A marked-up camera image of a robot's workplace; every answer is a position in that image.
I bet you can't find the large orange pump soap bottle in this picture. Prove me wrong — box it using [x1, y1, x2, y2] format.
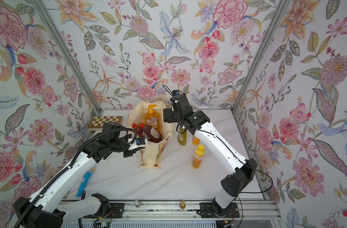
[145, 104, 161, 132]

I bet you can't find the red Fairy dish soap bottle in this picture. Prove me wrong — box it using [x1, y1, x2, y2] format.
[132, 123, 144, 138]

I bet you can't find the orange bottle yellow cap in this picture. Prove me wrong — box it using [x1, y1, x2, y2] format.
[192, 136, 201, 145]
[192, 145, 205, 169]

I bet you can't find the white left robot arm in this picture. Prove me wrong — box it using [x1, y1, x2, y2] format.
[13, 123, 137, 228]

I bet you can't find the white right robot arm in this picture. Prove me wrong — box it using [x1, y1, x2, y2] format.
[163, 90, 257, 212]

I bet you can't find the wooden chess board box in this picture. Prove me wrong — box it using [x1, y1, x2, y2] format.
[87, 116, 123, 131]

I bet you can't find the blue tube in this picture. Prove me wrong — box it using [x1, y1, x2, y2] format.
[76, 168, 95, 197]

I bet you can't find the orange bottle yellow cap front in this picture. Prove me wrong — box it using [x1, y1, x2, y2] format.
[192, 145, 205, 169]

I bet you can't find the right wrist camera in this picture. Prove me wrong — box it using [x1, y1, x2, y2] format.
[171, 90, 180, 97]

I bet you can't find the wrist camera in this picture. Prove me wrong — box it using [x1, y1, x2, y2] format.
[171, 90, 180, 97]
[128, 138, 148, 151]

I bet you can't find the black corrugated cable conduit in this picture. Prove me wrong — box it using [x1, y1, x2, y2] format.
[13, 126, 138, 228]

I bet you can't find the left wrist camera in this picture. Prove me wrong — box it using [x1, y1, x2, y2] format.
[128, 138, 148, 151]

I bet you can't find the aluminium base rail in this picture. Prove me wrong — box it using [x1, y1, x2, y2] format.
[37, 199, 285, 228]

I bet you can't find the aluminium corner post left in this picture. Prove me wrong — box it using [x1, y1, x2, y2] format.
[31, 0, 102, 114]

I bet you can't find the aluminium corner post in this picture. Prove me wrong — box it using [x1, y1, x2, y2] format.
[31, 0, 102, 114]
[232, 0, 289, 115]

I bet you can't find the aluminium corner post right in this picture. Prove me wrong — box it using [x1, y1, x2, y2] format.
[232, 0, 289, 115]

